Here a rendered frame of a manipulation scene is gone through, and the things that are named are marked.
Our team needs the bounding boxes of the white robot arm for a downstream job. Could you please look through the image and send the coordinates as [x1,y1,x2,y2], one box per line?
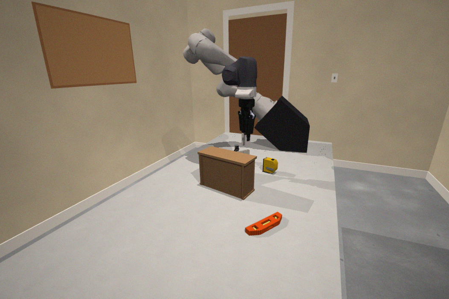
[183,28,277,122]

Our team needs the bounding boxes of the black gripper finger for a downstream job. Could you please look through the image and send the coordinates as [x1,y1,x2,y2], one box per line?
[244,111,256,148]
[238,111,245,146]

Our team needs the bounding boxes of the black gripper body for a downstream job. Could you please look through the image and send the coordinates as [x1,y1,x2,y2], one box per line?
[239,99,255,119]

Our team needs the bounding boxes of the yellow tape measure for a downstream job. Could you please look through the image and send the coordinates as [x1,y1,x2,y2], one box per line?
[262,157,278,173]

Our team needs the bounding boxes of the orange spirit level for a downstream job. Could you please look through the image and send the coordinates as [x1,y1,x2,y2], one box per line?
[245,212,282,236]

